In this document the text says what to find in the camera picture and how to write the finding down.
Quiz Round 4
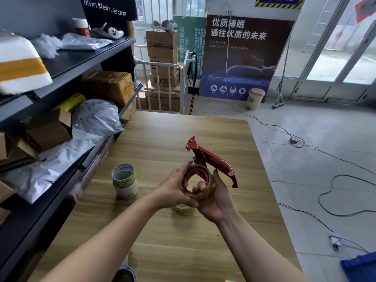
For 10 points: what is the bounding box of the person's left hand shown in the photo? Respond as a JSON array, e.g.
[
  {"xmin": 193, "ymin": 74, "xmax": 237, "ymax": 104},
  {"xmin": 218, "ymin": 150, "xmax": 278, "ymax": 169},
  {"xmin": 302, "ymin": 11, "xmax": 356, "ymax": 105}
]
[{"xmin": 155, "ymin": 160, "xmax": 207, "ymax": 209}]

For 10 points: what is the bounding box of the person's right hand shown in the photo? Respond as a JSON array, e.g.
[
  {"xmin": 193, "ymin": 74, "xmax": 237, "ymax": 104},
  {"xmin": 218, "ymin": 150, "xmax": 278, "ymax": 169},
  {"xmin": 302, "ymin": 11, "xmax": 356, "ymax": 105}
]
[{"xmin": 194, "ymin": 170, "xmax": 234, "ymax": 227}]

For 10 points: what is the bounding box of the clear packing tape roll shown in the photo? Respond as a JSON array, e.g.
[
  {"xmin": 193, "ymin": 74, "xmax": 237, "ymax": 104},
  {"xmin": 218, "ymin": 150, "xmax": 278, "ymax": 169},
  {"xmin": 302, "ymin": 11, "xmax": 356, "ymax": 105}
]
[{"xmin": 188, "ymin": 164, "xmax": 217, "ymax": 203}]

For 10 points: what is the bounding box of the red metal tape dispenser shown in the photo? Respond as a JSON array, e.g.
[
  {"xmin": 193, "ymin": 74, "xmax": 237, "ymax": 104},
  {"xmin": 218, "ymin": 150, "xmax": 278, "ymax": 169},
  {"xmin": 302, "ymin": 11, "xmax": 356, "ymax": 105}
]
[{"xmin": 181, "ymin": 136, "xmax": 239, "ymax": 197}]

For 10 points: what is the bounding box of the person's left forearm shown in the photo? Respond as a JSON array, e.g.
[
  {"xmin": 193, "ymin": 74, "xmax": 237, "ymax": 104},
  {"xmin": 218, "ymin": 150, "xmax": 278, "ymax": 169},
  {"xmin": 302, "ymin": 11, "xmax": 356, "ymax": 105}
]
[{"xmin": 41, "ymin": 191, "xmax": 165, "ymax": 282}]

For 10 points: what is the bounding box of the person's right forearm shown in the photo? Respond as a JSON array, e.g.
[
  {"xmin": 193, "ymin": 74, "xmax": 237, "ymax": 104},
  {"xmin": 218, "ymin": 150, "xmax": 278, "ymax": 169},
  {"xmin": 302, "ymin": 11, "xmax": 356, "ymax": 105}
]
[{"xmin": 217, "ymin": 211, "xmax": 312, "ymax": 282}]

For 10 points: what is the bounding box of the small green tape roll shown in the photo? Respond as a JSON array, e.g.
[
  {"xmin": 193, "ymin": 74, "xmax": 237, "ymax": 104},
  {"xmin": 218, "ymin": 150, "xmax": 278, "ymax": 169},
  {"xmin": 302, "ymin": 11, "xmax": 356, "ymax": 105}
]
[{"xmin": 172, "ymin": 204, "xmax": 194, "ymax": 216}]

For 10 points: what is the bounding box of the white green tape roll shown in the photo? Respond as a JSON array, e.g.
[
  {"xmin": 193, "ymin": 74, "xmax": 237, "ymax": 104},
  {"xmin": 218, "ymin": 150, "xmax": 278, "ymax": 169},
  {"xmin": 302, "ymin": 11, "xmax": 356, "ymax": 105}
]
[
  {"xmin": 113, "ymin": 180, "xmax": 139, "ymax": 200},
  {"xmin": 111, "ymin": 163, "xmax": 137, "ymax": 187}
]

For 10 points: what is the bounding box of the beige waste bin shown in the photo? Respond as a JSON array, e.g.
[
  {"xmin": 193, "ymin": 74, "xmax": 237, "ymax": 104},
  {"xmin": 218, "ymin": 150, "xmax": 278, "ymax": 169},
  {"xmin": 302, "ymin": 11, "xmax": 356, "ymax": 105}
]
[{"xmin": 246, "ymin": 88, "xmax": 266, "ymax": 111}]

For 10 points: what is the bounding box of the wide low cardboard box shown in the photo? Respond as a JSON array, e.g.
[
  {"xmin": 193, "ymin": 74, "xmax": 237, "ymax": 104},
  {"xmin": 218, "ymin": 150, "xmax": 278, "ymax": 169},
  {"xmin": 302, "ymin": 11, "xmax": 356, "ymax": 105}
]
[{"xmin": 136, "ymin": 85, "xmax": 181, "ymax": 112}]

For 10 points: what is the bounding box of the black lettered cardboard box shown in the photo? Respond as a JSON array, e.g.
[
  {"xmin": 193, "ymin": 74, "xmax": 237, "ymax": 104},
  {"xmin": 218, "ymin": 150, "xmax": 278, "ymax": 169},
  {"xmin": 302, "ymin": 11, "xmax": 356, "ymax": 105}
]
[{"xmin": 149, "ymin": 70, "xmax": 180, "ymax": 88}]

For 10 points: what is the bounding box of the grey tape roll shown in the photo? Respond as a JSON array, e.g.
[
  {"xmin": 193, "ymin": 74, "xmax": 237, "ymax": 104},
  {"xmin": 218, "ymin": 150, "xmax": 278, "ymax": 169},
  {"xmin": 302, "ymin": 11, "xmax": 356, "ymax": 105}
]
[{"xmin": 112, "ymin": 267, "xmax": 137, "ymax": 282}]

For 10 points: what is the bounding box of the puffy grey mailer bag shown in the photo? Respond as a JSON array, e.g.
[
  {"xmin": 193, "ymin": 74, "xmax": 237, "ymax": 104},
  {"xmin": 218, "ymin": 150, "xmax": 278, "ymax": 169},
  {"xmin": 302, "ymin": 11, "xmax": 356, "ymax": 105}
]
[{"xmin": 71, "ymin": 99, "xmax": 126, "ymax": 137}]

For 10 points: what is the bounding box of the small printed cardboard box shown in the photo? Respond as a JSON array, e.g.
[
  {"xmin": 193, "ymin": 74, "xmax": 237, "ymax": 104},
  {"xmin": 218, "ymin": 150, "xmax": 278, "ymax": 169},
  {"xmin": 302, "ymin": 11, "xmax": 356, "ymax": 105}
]
[{"xmin": 149, "ymin": 57, "xmax": 178, "ymax": 75}]

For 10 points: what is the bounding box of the dark blue poster board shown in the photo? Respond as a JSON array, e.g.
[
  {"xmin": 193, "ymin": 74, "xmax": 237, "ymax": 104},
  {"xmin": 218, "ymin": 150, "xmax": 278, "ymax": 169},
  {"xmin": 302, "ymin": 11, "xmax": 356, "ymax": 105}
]
[{"xmin": 199, "ymin": 14, "xmax": 295, "ymax": 104}]

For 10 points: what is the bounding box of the white power adapter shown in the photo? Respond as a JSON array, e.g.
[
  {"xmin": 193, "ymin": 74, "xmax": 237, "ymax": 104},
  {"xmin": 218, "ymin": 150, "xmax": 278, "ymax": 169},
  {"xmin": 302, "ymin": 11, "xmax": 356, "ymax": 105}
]
[{"xmin": 328, "ymin": 233, "xmax": 342, "ymax": 252}]

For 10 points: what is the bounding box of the brown taped cardboard box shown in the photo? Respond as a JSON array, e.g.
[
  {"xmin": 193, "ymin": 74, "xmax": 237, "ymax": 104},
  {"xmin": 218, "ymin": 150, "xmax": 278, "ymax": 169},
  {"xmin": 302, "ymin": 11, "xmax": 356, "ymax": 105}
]
[{"xmin": 80, "ymin": 70, "xmax": 136, "ymax": 108}]

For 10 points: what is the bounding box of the green poster board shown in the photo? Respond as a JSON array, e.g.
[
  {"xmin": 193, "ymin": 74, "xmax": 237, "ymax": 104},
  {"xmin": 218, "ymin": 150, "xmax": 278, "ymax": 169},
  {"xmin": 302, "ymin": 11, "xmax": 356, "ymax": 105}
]
[{"xmin": 172, "ymin": 16, "xmax": 208, "ymax": 80}]

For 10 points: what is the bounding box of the plain brown cardboard box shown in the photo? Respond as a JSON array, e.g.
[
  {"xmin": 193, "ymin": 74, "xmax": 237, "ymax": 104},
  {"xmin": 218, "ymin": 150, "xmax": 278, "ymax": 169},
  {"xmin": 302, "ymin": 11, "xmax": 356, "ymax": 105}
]
[{"xmin": 146, "ymin": 30, "xmax": 178, "ymax": 59}]

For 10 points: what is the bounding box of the large grey mailer bag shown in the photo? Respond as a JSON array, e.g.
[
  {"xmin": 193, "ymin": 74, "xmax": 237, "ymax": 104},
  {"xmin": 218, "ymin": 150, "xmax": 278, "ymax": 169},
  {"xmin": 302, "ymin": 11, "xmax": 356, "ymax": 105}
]
[{"xmin": 0, "ymin": 128, "xmax": 106, "ymax": 205}]

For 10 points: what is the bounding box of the yellow packet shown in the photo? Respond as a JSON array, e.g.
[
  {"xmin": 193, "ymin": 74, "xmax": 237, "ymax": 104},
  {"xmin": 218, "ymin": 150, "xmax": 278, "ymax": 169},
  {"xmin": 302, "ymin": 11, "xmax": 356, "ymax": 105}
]
[{"xmin": 54, "ymin": 93, "xmax": 87, "ymax": 114}]

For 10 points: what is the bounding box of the open brown cardboard box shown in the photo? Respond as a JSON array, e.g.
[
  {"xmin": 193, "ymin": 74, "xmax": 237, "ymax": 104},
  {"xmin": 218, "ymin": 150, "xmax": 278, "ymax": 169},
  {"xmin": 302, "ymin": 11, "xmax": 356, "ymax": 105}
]
[{"xmin": 24, "ymin": 108, "xmax": 73, "ymax": 152}]

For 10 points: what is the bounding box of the grey virtual reality headset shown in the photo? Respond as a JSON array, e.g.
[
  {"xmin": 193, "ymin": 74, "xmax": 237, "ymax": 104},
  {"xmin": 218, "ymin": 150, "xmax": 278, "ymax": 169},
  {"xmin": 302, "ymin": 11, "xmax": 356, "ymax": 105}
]
[{"xmin": 152, "ymin": 19, "xmax": 178, "ymax": 33}]

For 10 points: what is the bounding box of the blue plastic bin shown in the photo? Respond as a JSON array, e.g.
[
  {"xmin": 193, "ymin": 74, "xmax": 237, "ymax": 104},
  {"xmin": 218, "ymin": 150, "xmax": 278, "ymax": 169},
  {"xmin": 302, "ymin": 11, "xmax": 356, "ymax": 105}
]
[{"xmin": 340, "ymin": 251, "xmax": 376, "ymax": 282}]

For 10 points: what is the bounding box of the dark metal shelf unit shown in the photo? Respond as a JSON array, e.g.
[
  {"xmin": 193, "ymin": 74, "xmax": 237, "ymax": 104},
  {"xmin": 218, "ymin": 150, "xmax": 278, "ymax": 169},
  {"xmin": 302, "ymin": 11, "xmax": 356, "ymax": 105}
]
[{"xmin": 0, "ymin": 36, "xmax": 143, "ymax": 282}]

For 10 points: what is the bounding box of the flat grey mailer bag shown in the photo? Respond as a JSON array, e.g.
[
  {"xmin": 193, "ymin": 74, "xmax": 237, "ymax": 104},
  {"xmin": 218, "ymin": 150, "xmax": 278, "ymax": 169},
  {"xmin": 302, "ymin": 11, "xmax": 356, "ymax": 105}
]
[{"xmin": 58, "ymin": 32, "xmax": 114, "ymax": 51}]

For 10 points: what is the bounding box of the grey headset controller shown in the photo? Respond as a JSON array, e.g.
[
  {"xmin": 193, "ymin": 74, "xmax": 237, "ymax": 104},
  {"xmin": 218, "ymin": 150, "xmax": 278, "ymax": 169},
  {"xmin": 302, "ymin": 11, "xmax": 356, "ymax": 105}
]
[{"xmin": 89, "ymin": 22, "xmax": 108, "ymax": 39}]

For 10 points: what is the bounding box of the white ladder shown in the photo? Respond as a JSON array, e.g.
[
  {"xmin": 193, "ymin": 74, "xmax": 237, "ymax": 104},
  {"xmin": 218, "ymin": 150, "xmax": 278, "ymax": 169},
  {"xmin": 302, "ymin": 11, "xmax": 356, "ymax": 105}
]
[{"xmin": 302, "ymin": 0, "xmax": 343, "ymax": 54}]

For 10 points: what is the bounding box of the flat brown cardboard piece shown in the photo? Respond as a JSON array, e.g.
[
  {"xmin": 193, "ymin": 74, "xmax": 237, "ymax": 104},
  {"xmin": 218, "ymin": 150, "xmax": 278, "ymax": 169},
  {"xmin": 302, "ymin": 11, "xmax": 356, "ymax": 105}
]
[{"xmin": 0, "ymin": 131, "xmax": 40, "ymax": 168}]

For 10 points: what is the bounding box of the blue sign with striped border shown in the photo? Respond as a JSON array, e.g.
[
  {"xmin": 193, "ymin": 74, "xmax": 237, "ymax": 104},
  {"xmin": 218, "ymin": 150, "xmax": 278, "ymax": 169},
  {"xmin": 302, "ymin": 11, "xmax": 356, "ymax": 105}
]
[{"xmin": 254, "ymin": 0, "xmax": 305, "ymax": 10}]

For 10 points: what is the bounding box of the red and white paper cup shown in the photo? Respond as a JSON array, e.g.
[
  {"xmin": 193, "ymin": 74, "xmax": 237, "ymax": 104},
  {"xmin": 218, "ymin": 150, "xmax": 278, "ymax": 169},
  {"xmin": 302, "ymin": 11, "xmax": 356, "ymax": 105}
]
[{"xmin": 72, "ymin": 18, "xmax": 90, "ymax": 37}]

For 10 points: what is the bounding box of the crumpled white plastic bag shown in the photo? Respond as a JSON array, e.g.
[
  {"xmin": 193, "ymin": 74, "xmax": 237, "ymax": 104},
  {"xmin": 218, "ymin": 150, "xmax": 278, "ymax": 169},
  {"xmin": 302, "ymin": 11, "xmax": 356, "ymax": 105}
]
[{"xmin": 31, "ymin": 33, "xmax": 64, "ymax": 59}]

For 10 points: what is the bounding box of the white parcel with yellow tape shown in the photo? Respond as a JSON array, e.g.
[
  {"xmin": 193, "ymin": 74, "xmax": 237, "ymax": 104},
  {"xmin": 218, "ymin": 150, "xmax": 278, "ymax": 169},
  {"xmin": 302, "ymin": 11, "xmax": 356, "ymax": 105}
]
[{"xmin": 0, "ymin": 29, "xmax": 53, "ymax": 96}]

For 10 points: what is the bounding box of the white metal cart frame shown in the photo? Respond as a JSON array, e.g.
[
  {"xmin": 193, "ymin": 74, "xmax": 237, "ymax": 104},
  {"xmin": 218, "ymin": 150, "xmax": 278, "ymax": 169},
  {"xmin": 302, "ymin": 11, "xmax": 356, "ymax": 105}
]
[{"xmin": 135, "ymin": 50, "xmax": 189, "ymax": 115}]

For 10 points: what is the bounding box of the thin black floor cable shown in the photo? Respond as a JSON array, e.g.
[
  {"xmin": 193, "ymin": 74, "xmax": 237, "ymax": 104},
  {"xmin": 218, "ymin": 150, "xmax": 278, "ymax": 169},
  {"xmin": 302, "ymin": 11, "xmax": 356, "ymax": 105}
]
[{"xmin": 277, "ymin": 202, "xmax": 371, "ymax": 254}]

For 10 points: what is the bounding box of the long handled floor squeegee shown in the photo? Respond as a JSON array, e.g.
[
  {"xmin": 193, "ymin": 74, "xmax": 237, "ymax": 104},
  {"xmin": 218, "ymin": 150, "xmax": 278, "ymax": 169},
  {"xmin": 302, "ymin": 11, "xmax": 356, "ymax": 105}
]
[{"xmin": 271, "ymin": 37, "xmax": 292, "ymax": 109}]

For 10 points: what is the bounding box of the looped black floor cable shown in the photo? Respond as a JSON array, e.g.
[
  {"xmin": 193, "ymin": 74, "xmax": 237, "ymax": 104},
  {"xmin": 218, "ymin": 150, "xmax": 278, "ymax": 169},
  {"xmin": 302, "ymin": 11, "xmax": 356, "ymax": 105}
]
[{"xmin": 318, "ymin": 174, "xmax": 376, "ymax": 218}]

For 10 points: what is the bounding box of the long black floor cable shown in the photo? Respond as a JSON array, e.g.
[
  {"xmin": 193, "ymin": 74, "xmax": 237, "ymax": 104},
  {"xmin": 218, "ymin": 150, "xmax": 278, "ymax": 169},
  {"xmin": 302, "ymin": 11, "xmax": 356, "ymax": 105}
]
[{"xmin": 231, "ymin": 106, "xmax": 376, "ymax": 177}]

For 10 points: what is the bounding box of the black hanging cable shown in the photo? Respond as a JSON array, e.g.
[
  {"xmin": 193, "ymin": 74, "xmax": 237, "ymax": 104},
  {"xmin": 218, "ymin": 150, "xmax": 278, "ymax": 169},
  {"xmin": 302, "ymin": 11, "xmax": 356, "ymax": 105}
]
[{"xmin": 187, "ymin": 52, "xmax": 198, "ymax": 84}]

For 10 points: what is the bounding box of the white hanging cable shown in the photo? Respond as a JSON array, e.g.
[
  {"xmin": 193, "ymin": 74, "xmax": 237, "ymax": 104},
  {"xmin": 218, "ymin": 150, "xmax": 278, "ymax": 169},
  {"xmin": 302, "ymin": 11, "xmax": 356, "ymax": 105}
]
[{"xmin": 223, "ymin": 4, "xmax": 232, "ymax": 89}]

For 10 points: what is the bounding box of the glass door with white frame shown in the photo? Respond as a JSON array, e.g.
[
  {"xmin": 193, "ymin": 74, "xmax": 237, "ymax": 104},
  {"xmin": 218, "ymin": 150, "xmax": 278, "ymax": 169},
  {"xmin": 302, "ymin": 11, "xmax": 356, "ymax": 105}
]
[{"xmin": 289, "ymin": 0, "xmax": 376, "ymax": 104}]

